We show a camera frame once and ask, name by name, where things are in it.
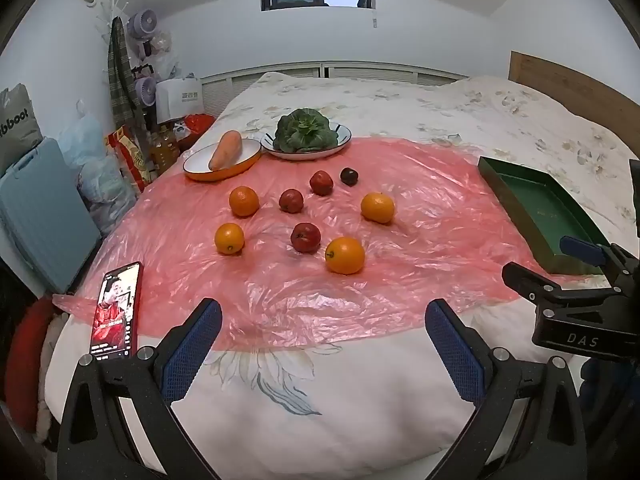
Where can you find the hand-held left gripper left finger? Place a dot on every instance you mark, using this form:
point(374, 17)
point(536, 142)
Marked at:
point(192, 350)

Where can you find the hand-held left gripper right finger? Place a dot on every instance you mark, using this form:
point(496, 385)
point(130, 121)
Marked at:
point(455, 355)

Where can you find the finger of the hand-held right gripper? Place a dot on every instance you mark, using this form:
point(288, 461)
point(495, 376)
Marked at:
point(580, 249)
point(540, 285)

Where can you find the green metal tray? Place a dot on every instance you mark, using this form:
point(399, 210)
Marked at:
point(545, 210)

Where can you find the orange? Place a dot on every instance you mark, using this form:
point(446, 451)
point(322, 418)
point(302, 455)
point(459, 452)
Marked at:
point(377, 207)
point(345, 255)
point(229, 238)
point(244, 201)

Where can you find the red apple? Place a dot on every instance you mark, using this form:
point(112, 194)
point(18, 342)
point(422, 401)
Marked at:
point(291, 200)
point(321, 182)
point(305, 236)

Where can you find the small dark plum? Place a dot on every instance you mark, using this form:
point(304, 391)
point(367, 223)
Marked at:
point(348, 175)

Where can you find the smartphone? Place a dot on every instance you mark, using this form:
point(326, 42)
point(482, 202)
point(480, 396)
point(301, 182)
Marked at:
point(115, 310)

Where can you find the pink plastic sheet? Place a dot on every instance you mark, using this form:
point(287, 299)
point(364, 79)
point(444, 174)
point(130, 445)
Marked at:
point(280, 300)

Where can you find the wooden headboard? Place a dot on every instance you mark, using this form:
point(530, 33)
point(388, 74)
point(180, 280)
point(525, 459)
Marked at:
point(575, 90)

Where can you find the red cloth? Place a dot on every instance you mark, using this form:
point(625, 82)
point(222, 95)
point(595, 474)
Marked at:
point(27, 360)

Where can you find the orange rimmed plate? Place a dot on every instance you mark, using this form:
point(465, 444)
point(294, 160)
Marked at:
point(199, 164)

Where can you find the blue folding case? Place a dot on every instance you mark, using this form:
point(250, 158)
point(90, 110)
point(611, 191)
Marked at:
point(45, 220)

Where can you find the cooking oil bottle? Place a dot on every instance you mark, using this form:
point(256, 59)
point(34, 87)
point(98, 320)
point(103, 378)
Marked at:
point(162, 152)

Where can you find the carrot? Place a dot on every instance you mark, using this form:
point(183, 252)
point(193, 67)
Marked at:
point(227, 150)

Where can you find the pale blue plastic bags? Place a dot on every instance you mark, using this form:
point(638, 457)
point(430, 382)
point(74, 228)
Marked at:
point(95, 170)

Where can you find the red and yellow sack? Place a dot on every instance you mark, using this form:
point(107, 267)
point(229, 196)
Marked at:
point(127, 155)

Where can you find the red bag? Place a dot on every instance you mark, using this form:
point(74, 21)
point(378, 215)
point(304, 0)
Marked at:
point(200, 122)

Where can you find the floral bed blanket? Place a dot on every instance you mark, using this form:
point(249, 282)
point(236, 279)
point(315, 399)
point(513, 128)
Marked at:
point(400, 105)

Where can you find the green leafy vegetable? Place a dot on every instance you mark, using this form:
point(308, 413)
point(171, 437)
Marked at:
point(302, 130)

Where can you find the white plate with dark rim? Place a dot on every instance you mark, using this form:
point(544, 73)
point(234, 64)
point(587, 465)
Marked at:
point(342, 136)

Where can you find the white cardboard box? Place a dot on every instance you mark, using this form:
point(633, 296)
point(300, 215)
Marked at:
point(180, 97)

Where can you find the purple fan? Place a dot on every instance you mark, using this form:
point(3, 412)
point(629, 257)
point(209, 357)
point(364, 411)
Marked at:
point(142, 25)
point(146, 91)

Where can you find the plaid garment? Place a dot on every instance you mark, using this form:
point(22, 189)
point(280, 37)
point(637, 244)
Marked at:
point(120, 75)

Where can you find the grey shopping bag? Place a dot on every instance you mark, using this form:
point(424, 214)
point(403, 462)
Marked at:
point(17, 125)

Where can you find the clear plastic bag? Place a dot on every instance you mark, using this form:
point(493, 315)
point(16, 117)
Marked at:
point(162, 47)

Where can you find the white coat rack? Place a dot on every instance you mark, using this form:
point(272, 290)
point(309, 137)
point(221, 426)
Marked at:
point(117, 5)

